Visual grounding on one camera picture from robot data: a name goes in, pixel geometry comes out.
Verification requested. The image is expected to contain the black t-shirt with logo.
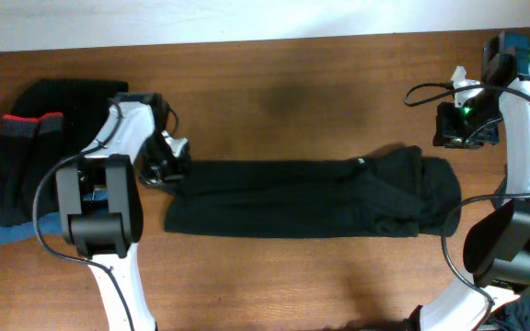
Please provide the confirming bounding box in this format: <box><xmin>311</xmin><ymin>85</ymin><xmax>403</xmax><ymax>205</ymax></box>
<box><xmin>164</xmin><ymin>146</ymin><xmax>462</xmax><ymax>239</ymax></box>

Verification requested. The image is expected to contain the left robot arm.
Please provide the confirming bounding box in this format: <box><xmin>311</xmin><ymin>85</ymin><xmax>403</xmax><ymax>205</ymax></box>
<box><xmin>55</xmin><ymin>93</ymin><xmax>190</xmax><ymax>330</ymax></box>

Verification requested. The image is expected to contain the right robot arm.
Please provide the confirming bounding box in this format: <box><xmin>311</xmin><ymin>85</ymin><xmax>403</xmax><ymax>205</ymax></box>
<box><xmin>407</xmin><ymin>31</ymin><xmax>530</xmax><ymax>330</ymax></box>

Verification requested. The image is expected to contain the folded black garment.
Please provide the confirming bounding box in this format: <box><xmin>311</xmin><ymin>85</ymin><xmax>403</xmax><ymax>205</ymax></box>
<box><xmin>10</xmin><ymin>79</ymin><xmax>129</xmax><ymax>161</ymax></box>

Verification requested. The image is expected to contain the right dark sock red cuff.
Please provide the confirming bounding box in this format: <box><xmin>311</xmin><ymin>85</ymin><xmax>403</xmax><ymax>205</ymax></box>
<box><xmin>21</xmin><ymin>112</ymin><xmax>63</xmax><ymax>222</ymax></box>

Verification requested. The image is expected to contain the middle dark sock red cuff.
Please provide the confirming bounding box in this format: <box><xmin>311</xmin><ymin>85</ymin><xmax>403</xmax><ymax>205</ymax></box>
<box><xmin>0</xmin><ymin>115</ymin><xmax>39</xmax><ymax>227</ymax></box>

